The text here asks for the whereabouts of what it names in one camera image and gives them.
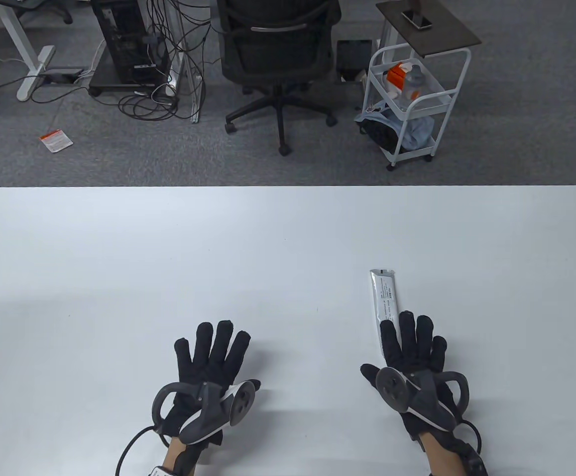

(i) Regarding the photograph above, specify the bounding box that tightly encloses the person's left hand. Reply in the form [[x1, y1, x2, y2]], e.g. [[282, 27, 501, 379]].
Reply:
[[161, 320, 262, 447]]

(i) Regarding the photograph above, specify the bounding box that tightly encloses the person's right hand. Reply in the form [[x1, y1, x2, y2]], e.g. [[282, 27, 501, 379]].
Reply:
[[360, 311, 468, 449]]

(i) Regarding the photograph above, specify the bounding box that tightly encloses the person's left forearm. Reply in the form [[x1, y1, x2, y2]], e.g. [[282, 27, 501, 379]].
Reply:
[[161, 435, 200, 476]]

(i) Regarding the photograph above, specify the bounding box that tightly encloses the person's right forearm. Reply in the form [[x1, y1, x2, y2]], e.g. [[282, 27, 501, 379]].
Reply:
[[418, 430, 468, 476]]

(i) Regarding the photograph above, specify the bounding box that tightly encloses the silver stick sachet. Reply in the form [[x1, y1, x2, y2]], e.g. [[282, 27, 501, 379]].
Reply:
[[369, 268, 399, 358]]

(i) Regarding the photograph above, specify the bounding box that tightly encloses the grey controller on right glove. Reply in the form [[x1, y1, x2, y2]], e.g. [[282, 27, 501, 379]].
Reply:
[[375, 367, 470, 433]]

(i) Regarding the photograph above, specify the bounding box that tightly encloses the grey controller on glove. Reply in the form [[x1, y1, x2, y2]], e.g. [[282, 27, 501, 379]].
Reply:
[[375, 367, 470, 433], [151, 379, 262, 446]]

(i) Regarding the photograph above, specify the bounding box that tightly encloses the grey controller on left glove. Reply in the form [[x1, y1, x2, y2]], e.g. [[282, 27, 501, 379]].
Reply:
[[151, 379, 262, 446]]

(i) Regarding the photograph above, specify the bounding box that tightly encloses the black right wrist device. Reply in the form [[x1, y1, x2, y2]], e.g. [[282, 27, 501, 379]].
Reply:
[[457, 420, 490, 476]]

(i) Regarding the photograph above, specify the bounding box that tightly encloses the black bag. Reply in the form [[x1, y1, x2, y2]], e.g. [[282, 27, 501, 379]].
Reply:
[[361, 118, 410, 155]]

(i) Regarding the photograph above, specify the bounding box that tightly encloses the light blue cloth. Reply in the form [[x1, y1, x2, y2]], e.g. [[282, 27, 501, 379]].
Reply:
[[354, 101, 436, 150]]

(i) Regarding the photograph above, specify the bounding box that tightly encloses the white metal trolley cart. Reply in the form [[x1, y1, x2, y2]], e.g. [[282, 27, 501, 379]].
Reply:
[[361, 44, 472, 172]]

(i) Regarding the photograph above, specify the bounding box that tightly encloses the clear plastic bottle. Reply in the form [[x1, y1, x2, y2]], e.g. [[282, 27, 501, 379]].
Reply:
[[396, 63, 428, 112]]

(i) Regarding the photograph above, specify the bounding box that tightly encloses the orange and white packet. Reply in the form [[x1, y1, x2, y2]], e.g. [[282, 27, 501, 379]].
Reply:
[[39, 128, 74, 155]]

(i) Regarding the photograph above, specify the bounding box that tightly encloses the orange and white box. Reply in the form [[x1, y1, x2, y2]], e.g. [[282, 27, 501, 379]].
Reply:
[[386, 64, 408, 95]]

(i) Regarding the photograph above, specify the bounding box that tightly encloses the silver metal desk leg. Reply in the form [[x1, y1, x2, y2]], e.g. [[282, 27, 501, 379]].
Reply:
[[173, 0, 205, 124]]

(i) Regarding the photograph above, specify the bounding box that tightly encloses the black flat box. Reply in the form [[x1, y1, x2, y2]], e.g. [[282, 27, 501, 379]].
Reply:
[[336, 39, 372, 83]]

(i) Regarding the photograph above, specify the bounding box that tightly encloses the dark computer stand board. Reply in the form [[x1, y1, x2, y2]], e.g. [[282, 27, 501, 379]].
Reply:
[[88, 49, 175, 97]]

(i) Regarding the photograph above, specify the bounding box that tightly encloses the black mesh office chair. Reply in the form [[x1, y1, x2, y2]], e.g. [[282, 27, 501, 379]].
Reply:
[[217, 0, 343, 157]]

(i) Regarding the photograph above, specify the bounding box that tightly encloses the black power strip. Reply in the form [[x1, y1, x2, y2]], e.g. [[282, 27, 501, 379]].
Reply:
[[44, 69, 83, 84]]

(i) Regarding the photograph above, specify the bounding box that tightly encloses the dark brown board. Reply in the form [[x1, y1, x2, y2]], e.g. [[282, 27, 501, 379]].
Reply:
[[375, 0, 482, 59]]

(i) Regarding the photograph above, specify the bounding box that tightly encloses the black smartphone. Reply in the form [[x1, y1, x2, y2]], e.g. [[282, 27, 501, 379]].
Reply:
[[401, 10, 434, 31]]

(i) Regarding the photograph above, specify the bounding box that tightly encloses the black computer tower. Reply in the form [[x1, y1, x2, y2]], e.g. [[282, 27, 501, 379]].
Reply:
[[91, 0, 172, 88]]

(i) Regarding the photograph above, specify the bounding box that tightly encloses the white desk leg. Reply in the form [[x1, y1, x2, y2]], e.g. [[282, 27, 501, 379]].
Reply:
[[0, 0, 57, 103]]

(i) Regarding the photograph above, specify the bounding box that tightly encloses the black cable of left glove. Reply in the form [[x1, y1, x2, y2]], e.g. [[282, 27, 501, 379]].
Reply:
[[115, 425, 162, 476]]

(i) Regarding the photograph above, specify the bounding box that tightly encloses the bundle of black cables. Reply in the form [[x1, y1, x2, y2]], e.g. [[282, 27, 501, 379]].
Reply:
[[117, 0, 207, 122]]

